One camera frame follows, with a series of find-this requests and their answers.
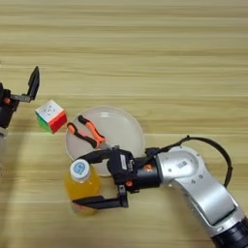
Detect orange juice bottle white cap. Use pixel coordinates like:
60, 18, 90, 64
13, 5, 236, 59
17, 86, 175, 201
64, 158, 102, 217

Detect right black box white label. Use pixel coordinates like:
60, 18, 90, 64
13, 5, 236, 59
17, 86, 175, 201
107, 148, 136, 186

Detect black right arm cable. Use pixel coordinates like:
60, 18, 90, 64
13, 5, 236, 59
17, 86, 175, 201
144, 135, 234, 188

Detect round beige plate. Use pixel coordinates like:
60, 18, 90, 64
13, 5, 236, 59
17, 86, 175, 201
64, 105, 146, 178

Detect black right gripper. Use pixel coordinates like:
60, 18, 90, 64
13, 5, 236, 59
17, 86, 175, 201
71, 148, 163, 210

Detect colourful puzzle cube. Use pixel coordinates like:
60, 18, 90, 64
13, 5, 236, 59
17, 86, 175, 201
34, 99, 69, 135

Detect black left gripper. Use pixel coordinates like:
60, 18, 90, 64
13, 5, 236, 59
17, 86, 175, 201
0, 66, 41, 130

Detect orange black needle-nose pliers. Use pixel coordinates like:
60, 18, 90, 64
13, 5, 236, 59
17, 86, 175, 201
66, 114, 112, 151

